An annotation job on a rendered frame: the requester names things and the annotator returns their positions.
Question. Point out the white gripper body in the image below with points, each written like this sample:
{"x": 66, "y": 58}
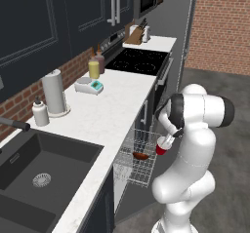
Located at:
{"x": 168, "y": 140}

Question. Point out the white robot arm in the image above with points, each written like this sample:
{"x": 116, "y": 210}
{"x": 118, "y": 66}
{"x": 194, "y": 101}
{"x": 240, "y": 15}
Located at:
{"x": 192, "y": 165}

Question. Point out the red cup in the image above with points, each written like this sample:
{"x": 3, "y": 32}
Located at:
{"x": 161, "y": 149}

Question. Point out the brown bowl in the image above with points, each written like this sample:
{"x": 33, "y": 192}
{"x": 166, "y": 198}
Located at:
{"x": 140, "y": 156}

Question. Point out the dark base cupboard door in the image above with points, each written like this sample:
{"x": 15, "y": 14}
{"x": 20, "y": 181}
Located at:
{"x": 97, "y": 204}
{"x": 145, "y": 113}

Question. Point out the dark oven door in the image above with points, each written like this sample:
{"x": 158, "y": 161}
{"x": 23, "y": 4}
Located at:
{"x": 162, "y": 90}

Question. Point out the dark dishwasher door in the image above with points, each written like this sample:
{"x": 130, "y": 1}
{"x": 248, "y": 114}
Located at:
{"x": 136, "y": 199}

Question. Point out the black hob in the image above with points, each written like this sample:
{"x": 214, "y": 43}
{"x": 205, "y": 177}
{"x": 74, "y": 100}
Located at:
{"x": 138, "y": 61}

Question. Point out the white kitchen scale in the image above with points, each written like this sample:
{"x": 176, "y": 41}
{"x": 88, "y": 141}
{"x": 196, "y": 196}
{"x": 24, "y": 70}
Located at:
{"x": 88, "y": 86}

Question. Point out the yellow squeeze bottle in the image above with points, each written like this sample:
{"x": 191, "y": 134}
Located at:
{"x": 93, "y": 69}

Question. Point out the brown squeeze bottle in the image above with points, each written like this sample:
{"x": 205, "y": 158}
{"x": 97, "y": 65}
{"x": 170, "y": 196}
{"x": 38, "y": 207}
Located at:
{"x": 100, "y": 61}

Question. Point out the grey fridge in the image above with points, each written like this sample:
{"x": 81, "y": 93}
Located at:
{"x": 182, "y": 35}

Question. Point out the white jar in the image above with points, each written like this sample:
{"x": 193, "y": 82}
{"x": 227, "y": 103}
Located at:
{"x": 146, "y": 34}

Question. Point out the wooden knife block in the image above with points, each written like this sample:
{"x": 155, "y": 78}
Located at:
{"x": 136, "y": 35}

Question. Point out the white paper towel roll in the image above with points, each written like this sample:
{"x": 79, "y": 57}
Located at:
{"x": 53, "y": 92}

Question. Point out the white soap dispenser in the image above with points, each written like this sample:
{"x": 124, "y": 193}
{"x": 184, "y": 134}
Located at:
{"x": 40, "y": 113}

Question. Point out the dark sink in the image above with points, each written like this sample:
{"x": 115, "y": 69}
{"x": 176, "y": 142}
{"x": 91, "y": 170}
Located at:
{"x": 39, "y": 175}

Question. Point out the dark tap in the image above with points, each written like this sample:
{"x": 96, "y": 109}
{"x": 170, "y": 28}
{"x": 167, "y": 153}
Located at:
{"x": 14, "y": 124}

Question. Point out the dark wall cupboard door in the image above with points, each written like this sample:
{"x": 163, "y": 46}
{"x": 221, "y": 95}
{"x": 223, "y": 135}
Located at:
{"x": 125, "y": 3}
{"x": 29, "y": 38}
{"x": 86, "y": 16}

